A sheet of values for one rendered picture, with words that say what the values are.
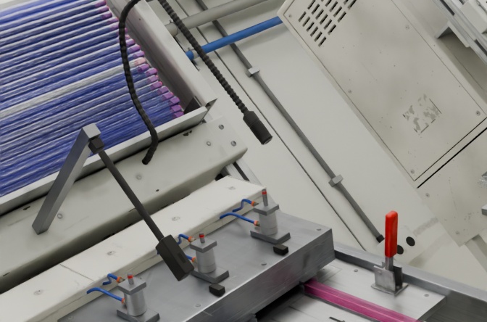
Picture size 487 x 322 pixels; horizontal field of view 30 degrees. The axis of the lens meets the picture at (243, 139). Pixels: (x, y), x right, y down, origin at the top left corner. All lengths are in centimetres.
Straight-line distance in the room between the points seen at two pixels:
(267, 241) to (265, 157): 216
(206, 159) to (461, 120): 83
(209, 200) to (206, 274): 18
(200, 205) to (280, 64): 240
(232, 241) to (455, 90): 93
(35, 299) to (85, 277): 7
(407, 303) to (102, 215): 41
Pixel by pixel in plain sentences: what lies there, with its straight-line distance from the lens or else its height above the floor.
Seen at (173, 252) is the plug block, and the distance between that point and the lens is 95.
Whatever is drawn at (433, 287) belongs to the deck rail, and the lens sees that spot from 115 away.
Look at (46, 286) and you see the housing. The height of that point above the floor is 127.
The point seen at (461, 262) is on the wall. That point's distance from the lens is 358.
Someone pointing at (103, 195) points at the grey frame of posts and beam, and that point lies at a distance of 123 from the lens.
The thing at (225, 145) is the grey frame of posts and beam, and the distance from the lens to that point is 135.
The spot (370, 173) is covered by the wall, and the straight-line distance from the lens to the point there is 353.
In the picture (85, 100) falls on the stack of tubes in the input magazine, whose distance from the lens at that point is 127.
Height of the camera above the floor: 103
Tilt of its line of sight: 13 degrees up
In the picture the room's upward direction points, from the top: 37 degrees counter-clockwise
